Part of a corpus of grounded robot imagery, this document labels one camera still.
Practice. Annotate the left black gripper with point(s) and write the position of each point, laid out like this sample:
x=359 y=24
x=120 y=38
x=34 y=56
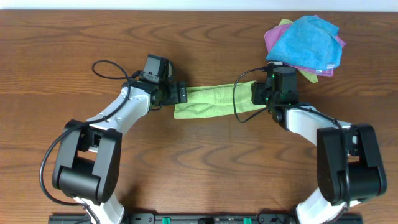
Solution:
x=181 y=93

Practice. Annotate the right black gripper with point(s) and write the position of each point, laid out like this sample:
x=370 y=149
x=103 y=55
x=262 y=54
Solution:
x=257 y=92

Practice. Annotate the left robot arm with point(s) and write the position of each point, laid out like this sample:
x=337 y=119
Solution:
x=88 y=159

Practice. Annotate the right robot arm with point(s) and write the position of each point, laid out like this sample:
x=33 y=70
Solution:
x=350 y=169

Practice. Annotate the olive green bottom cloth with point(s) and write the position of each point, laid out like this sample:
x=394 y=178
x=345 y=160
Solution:
x=309 y=76

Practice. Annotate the purple cloth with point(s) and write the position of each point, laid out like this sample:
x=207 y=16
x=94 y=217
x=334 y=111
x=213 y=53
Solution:
x=273 y=35

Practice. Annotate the blue cloth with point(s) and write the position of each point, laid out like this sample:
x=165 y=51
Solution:
x=308 y=43

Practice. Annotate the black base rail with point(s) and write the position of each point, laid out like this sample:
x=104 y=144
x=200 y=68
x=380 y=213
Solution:
x=148 y=218

